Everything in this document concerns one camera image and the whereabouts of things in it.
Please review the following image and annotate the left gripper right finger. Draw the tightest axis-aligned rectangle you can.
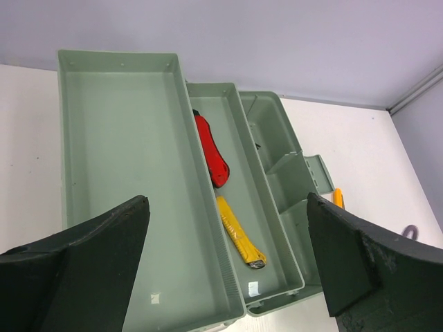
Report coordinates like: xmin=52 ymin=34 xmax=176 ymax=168
xmin=307 ymin=193 xmax=442 ymax=331

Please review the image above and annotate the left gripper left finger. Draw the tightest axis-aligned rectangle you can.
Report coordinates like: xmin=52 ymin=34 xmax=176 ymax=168
xmin=1 ymin=196 xmax=150 ymax=331

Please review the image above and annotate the yellow utility knife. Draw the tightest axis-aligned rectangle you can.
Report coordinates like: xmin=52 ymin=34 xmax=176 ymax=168
xmin=216 ymin=196 xmax=267 ymax=270

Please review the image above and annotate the green cantilever tool box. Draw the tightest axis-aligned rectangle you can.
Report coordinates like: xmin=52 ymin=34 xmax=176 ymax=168
xmin=57 ymin=50 xmax=334 ymax=331

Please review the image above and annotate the small red utility knife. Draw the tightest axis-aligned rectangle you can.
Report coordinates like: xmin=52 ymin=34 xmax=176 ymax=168
xmin=192 ymin=109 xmax=230 ymax=188

